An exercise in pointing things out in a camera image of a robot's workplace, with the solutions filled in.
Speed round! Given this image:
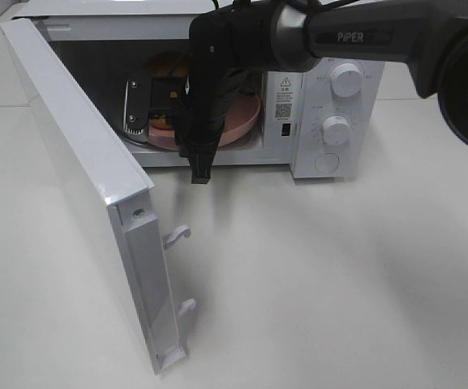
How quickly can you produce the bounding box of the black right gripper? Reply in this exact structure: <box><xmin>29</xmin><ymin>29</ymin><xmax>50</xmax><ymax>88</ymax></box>
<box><xmin>150</xmin><ymin>66</ymin><xmax>247</xmax><ymax>185</ymax></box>

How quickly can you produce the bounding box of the pink round plate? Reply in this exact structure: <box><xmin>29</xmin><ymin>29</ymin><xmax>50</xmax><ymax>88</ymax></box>
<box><xmin>148</xmin><ymin>91</ymin><xmax>261</xmax><ymax>151</ymax></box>

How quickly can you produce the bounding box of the white microwave door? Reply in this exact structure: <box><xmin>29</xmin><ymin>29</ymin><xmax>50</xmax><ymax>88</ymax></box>
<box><xmin>1</xmin><ymin>18</ymin><xmax>196</xmax><ymax>374</ymax></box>

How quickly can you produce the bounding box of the toy hamburger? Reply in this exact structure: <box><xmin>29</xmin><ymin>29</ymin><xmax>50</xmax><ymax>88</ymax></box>
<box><xmin>147</xmin><ymin>51</ymin><xmax>192</xmax><ymax>130</ymax></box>

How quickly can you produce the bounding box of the white microwave knob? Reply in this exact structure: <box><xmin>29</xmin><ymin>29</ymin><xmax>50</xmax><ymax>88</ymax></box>
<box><xmin>329</xmin><ymin>62</ymin><xmax>363</xmax><ymax>98</ymax></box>
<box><xmin>321</xmin><ymin>115</ymin><xmax>351</xmax><ymax>146</ymax></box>

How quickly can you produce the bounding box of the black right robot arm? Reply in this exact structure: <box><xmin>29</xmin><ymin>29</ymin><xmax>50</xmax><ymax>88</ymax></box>
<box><xmin>165</xmin><ymin>1</ymin><xmax>468</xmax><ymax>184</ymax></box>

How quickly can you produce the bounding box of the round white door button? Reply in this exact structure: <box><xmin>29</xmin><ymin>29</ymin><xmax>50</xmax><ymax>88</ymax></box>
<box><xmin>314</xmin><ymin>153</ymin><xmax>340</xmax><ymax>174</ymax></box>

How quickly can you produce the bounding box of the white microwave oven body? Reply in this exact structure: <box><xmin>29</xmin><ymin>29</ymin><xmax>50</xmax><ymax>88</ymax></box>
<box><xmin>12</xmin><ymin>1</ymin><xmax>384</xmax><ymax>178</ymax></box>

